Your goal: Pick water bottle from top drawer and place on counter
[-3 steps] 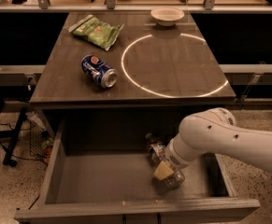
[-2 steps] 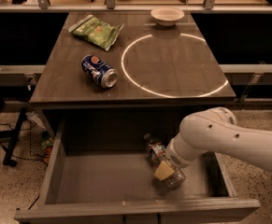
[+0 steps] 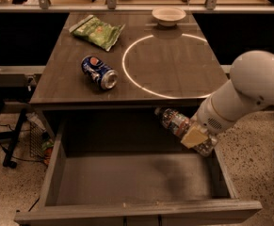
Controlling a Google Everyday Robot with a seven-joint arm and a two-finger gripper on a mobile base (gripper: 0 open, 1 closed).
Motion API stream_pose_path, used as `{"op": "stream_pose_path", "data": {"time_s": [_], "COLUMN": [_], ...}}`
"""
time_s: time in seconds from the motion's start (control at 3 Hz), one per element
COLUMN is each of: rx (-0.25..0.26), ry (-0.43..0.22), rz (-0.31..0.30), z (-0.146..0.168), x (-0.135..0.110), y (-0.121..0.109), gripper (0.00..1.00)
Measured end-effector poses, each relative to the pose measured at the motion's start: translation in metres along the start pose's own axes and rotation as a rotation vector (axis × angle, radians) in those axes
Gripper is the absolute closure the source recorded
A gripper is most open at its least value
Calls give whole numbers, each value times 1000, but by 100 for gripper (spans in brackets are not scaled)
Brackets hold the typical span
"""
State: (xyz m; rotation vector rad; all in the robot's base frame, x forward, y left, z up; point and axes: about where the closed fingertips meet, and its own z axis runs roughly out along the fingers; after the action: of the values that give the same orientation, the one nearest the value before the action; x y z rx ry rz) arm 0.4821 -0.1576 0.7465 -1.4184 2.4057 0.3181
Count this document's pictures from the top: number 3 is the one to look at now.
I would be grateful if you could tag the white bowl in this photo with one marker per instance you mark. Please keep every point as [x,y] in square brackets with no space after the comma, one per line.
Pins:
[168,16]

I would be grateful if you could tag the blue soda can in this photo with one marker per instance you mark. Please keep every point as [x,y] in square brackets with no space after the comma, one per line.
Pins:
[100,73]

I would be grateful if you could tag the green chip bag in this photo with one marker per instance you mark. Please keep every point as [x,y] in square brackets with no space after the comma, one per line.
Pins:
[95,31]

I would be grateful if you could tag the grey cabinet counter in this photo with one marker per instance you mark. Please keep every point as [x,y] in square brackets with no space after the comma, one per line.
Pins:
[157,66]

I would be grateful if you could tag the wire mesh basket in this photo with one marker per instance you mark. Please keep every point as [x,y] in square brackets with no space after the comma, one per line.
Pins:
[36,140]

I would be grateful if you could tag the open grey top drawer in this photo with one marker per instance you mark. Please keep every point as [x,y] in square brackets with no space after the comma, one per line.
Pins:
[123,168]

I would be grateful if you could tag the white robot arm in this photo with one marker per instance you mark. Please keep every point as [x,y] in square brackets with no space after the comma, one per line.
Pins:
[249,89]

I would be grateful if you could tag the clear plastic water bottle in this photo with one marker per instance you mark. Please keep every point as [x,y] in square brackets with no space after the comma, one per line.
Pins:
[179,124]

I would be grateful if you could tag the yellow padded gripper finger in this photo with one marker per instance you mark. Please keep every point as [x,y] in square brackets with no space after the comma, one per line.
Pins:
[194,136]

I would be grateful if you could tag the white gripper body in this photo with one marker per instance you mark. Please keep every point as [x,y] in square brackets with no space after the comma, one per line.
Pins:
[206,118]

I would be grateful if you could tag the black stand leg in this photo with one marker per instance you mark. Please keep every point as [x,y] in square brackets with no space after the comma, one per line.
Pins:
[12,136]

